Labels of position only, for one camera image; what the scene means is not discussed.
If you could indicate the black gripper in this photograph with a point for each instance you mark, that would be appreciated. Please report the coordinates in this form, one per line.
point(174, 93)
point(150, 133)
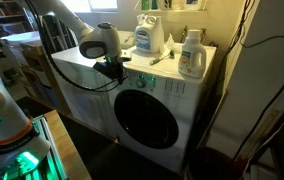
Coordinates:
point(111, 68)

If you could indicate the metal water valve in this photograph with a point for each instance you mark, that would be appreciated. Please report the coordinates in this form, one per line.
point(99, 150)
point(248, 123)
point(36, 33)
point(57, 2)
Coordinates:
point(184, 34)
point(203, 34)

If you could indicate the white top-load washing machine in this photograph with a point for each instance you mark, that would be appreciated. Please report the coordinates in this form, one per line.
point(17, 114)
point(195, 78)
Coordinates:
point(78, 96)

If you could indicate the white front-load washing machine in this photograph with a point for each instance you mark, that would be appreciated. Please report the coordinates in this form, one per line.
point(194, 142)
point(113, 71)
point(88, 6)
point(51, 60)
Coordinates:
point(185, 100)

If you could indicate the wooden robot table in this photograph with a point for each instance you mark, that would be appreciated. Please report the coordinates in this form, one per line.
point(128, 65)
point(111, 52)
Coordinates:
point(65, 146)

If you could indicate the small white detergent bottle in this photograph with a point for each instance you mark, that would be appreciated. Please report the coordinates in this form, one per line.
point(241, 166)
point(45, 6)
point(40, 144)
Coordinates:
point(192, 56)

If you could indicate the bright window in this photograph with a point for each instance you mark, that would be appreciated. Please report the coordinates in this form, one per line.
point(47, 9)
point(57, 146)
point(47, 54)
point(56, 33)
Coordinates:
point(95, 4)

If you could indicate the large white detergent jug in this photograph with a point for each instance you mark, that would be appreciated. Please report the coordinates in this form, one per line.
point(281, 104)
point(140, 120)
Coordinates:
point(149, 35)

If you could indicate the white wall shelf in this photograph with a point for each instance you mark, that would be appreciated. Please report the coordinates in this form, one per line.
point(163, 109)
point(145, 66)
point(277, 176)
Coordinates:
point(172, 11)

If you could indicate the aluminium frame rail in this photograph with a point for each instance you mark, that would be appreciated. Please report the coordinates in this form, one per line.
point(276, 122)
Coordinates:
point(50, 146)

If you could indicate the green bottle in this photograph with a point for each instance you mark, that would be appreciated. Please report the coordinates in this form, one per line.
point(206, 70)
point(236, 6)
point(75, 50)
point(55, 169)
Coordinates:
point(145, 4)

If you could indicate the background storage shelf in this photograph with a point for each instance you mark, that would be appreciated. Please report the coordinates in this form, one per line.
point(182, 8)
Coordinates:
point(5, 15)

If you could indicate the wooden cabinet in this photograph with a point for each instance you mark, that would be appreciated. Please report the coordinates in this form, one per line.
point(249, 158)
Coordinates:
point(35, 66)

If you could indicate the white crumpled cloth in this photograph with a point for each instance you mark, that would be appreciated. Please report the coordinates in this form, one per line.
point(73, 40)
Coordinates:
point(170, 43)

